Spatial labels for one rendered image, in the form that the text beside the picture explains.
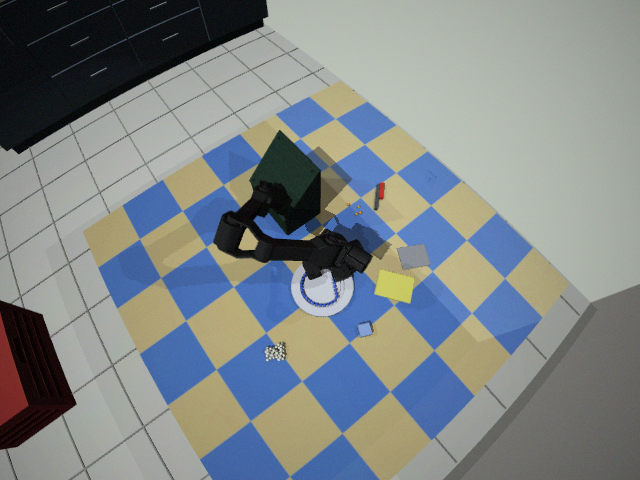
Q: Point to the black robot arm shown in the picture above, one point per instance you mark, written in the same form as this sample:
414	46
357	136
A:
330	250

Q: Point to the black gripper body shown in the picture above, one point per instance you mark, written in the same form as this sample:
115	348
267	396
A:
314	271

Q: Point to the yellow flat rectangular pad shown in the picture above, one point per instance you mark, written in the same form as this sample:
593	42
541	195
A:
394	286

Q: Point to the white round bead board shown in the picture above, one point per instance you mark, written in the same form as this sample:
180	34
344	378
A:
321	290

